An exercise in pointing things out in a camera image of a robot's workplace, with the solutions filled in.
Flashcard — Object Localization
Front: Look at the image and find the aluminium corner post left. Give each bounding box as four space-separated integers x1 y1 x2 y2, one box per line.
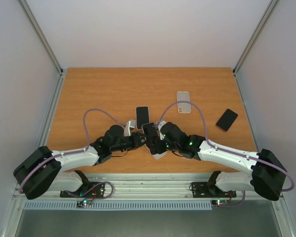
18 0 63 76

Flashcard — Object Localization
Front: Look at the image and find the aluminium rail frame front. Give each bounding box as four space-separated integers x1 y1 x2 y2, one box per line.
12 172 284 200

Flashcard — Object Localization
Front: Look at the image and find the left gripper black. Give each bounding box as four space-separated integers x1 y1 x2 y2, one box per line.
111 132 151 153

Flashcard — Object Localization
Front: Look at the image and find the black phone pink edge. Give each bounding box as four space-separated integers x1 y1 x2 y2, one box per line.
216 109 238 132

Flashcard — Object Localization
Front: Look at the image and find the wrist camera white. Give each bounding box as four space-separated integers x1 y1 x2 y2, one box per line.
123 119 136 137
155 120 166 140

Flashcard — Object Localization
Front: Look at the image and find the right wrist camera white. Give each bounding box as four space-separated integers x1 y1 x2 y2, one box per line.
155 120 166 140

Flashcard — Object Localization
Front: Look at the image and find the controller board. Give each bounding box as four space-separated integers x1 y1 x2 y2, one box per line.
212 199 229 206
76 199 92 208

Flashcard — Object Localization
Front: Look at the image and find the left controller board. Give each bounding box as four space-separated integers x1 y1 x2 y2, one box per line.
76 199 92 208

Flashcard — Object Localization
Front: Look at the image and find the aluminium corner post right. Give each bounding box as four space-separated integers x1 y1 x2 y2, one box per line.
233 0 280 77

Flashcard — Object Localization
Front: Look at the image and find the black phone dark edge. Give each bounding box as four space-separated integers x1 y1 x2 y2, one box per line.
136 106 150 130

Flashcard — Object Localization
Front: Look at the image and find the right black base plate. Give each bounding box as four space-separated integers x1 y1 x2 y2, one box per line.
189 182 237 198

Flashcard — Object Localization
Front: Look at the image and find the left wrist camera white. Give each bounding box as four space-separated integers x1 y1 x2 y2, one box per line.
123 119 136 137

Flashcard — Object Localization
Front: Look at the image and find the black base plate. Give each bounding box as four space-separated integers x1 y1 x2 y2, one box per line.
60 182 105 198
189 182 237 198

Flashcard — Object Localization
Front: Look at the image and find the aluminium corner post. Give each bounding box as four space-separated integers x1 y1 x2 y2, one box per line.
233 0 280 77
18 0 63 76

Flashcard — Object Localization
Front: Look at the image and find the right controller board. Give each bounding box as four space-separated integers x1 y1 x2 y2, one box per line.
212 199 229 206

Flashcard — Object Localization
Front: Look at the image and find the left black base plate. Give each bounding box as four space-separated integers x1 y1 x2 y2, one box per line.
60 182 105 198

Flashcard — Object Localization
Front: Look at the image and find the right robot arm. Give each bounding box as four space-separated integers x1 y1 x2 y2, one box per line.
142 121 286 201

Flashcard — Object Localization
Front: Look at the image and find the slotted grey cable duct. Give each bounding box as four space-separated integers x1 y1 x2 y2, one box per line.
23 200 212 211

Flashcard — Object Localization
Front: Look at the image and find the white phone case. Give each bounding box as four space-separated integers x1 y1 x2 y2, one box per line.
177 91 191 114
152 151 167 160

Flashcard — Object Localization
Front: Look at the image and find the black phone silver edge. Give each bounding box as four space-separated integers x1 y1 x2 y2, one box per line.
142 122 167 155

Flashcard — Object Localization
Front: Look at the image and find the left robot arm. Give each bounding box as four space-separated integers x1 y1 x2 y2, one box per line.
13 125 147 199

